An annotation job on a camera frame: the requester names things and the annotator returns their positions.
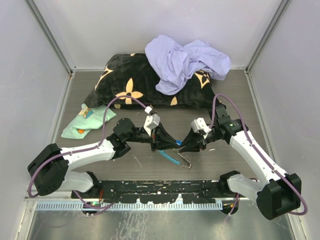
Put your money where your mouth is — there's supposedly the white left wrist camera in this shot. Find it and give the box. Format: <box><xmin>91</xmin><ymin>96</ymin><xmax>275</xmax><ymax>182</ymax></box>
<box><xmin>143</xmin><ymin>113</ymin><xmax>160</xmax><ymax>137</ymax></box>

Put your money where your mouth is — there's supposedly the mint green cartoon cloth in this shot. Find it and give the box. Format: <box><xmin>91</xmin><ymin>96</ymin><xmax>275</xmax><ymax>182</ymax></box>
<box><xmin>61</xmin><ymin>103</ymin><xmax>106</xmax><ymax>140</ymax></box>

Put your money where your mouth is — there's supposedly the black floral pillow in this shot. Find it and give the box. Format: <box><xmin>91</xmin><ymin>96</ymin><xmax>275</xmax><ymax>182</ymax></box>
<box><xmin>84</xmin><ymin>53</ymin><xmax>215</xmax><ymax>110</ymax></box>

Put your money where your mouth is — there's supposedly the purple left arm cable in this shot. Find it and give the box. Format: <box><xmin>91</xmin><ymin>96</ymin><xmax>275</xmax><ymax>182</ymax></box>
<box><xmin>26</xmin><ymin>95</ymin><xmax>153</xmax><ymax>218</ymax></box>

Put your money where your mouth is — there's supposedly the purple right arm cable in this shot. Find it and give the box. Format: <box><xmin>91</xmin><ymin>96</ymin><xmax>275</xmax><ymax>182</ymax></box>
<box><xmin>211</xmin><ymin>93</ymin><xmax>309</xmax><ymax>218</ymax></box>

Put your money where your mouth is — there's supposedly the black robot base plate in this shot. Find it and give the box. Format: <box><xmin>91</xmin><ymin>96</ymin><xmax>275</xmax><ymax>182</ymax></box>
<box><xmin>78</xmin><ymin>180</ymin><xmax>237</xmax><ymax>204</ymax></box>

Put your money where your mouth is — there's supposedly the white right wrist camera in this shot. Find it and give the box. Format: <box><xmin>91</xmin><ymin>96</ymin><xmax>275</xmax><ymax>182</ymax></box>
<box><xmin>190</xmin><ymin>117</ymin><xmax>212</xmax><ymax>138</ymax></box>

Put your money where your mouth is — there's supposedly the slotted grey cable duct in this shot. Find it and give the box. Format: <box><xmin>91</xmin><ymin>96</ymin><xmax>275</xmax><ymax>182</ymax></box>
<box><xmin>35</xmin><ymin>199</ymin><xmax>223</xmax><ymax>211</ymax></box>

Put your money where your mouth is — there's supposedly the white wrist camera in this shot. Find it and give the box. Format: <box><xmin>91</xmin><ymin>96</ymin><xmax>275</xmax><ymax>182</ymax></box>
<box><xmin>143</xmin><ymin>113</ymin><xmax>160</xmax><ymax>137</ymax></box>
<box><xmin>190</xmin><ymin>117</ymin><xmax>212</xmax><ymax>138</ymax></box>

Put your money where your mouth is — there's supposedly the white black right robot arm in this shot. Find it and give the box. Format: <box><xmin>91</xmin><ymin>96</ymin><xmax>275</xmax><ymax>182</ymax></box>
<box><xmin>179</xmin><ymin>105</ymin><xmax>302</xmax><ymax>220</ymax></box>

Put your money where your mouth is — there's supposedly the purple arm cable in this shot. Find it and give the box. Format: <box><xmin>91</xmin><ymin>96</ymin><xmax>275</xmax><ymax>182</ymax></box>
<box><xmin>211</xmin><ymin>93</ymin><xmax>309</xmax><ymax>218</ymax></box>
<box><xmin>26</xmin><ymin>95</ymin><xmax>153</xmax><ymax>218</ymax></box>

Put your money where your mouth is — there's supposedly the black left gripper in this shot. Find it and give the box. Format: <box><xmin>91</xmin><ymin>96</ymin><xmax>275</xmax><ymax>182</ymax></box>
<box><xmin>124</xmin><ymin>122</ymin><xmax>180</xmax><ymax>153</ymax></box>

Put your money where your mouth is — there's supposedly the lavender crumpled cloth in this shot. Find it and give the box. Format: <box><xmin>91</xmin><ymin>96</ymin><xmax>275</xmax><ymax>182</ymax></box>
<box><xmin>144</xmin><ymin>35</ymin><xmax>231</xmax><ymax>96</ymax></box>

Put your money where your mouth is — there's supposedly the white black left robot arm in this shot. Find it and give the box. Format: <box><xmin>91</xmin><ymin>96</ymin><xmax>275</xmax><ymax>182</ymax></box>
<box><xmin>27</xmin><ymin>114</ymin><xmax>180</xmax><ymax>198</ymax></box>

